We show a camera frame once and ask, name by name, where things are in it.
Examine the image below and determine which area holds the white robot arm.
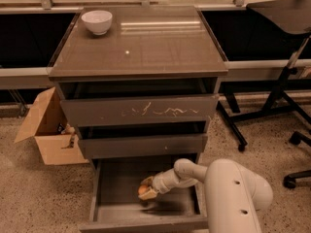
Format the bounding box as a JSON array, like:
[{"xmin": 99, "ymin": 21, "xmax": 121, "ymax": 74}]
[{"xmin": 138, "ymin": 158, "xmax": 273, "ymax": 233}]

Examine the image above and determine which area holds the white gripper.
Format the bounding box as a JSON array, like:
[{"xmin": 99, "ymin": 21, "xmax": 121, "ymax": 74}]
[{"xmin": 138, "ymin": 172, "xmax": 171, "ymax": 200}]

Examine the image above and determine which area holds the grey drawer cabinet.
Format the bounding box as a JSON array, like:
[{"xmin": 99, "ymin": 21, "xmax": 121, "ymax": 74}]
[{"xmin": 47, "ymin": 5, "xmax": 229, "ymax": 167}]

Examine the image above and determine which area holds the black office chair base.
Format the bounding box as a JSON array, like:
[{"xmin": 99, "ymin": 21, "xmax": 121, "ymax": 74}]
[{"xmin": 283, "ymin": 130, "xmax": 311, "ymax": 189}]

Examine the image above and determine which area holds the grey top drawer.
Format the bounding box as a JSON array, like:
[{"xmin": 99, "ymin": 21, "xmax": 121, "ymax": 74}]
[{"xmin": 60, "ymin": 78, "xmax": 219, "ymax": 127}]

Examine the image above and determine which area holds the grey drawer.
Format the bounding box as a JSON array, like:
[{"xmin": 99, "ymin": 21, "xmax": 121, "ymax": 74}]
[
  {"xmin": 79, "ymin": 154, "xmax": 208, "ymax": 233},
  {"xmin": 60, "ymin": 78, "xmax": 219, "ymax": 127},
  {"xmin": 79, "ymin": 121, "xmax": 207, "ymax": 159}
]

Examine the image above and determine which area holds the black rolling stand table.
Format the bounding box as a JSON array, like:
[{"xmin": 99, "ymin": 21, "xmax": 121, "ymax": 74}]
[{"xmin": 217, "ymin": 0, "xmax": 311, "ymax": 151}]

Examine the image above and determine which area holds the grey bottom drawer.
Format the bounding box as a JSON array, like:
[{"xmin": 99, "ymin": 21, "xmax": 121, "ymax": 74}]
[{"xmin": 79, "ymin": 154, "xmax": 208, "ymax": 233}]

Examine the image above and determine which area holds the open cardboard box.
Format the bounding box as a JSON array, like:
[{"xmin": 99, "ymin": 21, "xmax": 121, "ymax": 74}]
[{"xmin": 15, "ymin": 87, "xmax": 87, "ymax": 165}]

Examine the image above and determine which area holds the grey middle drawer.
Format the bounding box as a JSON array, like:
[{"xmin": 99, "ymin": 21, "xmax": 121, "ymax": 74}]
[{"xmin": 79, "ymin": 121, "xmax": 207, "ymax": 159}]

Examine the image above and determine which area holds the orange fruit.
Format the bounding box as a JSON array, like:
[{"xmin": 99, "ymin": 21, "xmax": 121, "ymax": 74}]
[{"xmin": 138, "ymin": 184, "xmax": 149, "ymax": 195}]

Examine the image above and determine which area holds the white ceramic bowl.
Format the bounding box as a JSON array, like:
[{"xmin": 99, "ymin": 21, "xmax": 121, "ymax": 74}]
[{"xmin": 82, "ymin": 10, "xmax": 113, "ymax": 35}]

